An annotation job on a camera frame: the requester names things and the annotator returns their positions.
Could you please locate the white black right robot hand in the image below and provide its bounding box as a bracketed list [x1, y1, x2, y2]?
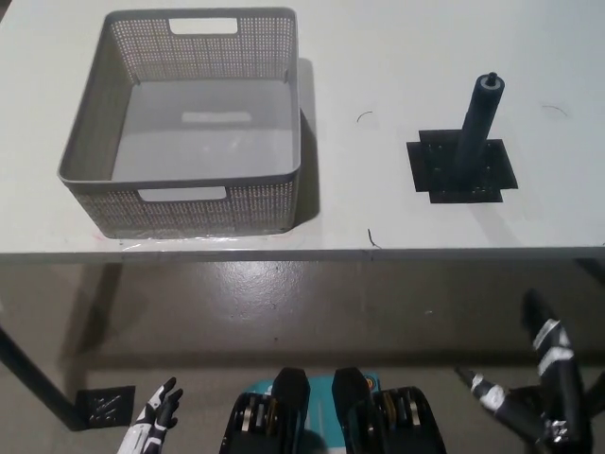
[455, 288, 596, 446]

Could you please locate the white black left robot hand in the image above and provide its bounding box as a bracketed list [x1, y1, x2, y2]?
[117, 376, 184, 454]

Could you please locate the dark grey cylinder peg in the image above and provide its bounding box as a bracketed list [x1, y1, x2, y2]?
[451, 71, 506, 186]

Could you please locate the black floor tape patch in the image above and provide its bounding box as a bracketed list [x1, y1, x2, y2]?
[75, 385, 137, 426]

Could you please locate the black metal table leg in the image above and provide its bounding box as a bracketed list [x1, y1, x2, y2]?
[0, 325, 85, 432]

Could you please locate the clear plastic tape strip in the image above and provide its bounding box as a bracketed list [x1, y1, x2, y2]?
[94, 230, 290, 251]

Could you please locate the black tape patch with holes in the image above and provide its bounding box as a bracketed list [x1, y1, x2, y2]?
[406, 129, 520, 205]

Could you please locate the grey perforated plastic basket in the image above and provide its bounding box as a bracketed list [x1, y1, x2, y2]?
[57, 6, 303, 239]

